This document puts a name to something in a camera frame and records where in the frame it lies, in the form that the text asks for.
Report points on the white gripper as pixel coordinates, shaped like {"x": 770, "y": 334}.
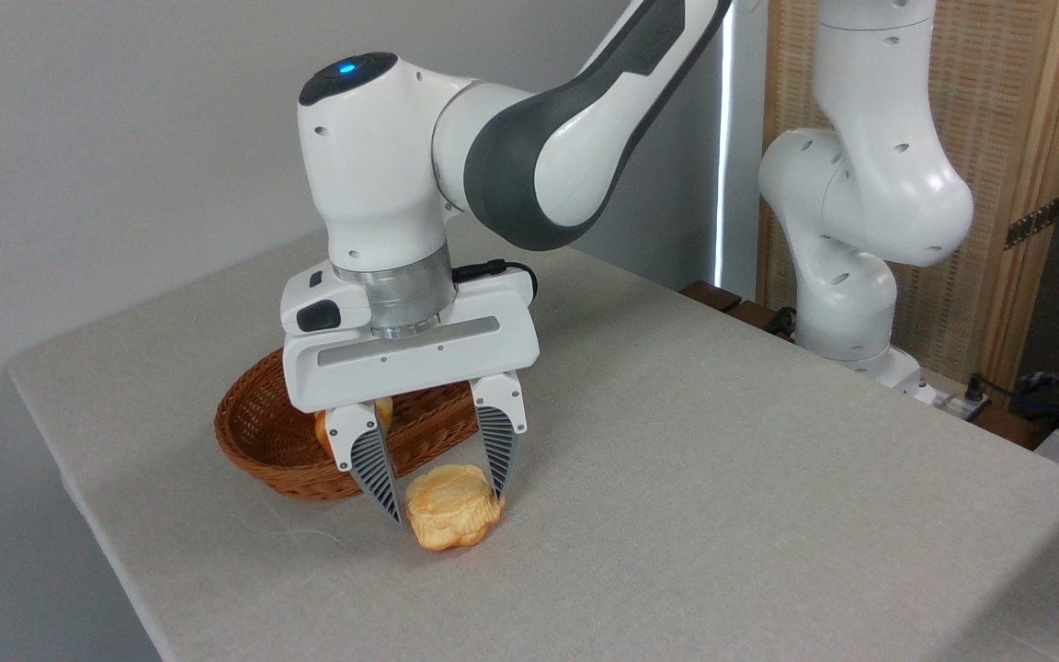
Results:
{"x": 419, "y": 359}

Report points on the brown woven wicker basket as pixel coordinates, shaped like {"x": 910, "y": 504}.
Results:
{"x": 254, "y": 432}

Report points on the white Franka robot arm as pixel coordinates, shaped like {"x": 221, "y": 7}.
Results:
{"x": 373, "y": 184}

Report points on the metal screen hinge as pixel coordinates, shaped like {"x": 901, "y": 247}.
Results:
{"x": 1033, "y": 223}

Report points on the grey linen tablecloth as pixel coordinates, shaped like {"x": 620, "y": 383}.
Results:
{"x": 677, "y": 506}

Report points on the pale flower-shaped bread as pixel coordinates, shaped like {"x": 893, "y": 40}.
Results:
{"x": 447, "y": 510}

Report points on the striped golden bread roll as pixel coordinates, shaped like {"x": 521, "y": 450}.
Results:
{"x": 383, "y": 414}

